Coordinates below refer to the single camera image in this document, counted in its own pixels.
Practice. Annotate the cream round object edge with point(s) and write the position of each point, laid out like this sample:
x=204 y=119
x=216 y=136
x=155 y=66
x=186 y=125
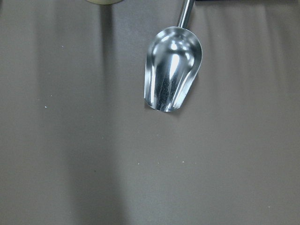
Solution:
x=104 y=2

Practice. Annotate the shiny metal scoop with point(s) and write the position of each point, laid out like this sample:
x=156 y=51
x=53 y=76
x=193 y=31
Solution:
x=172 y=62

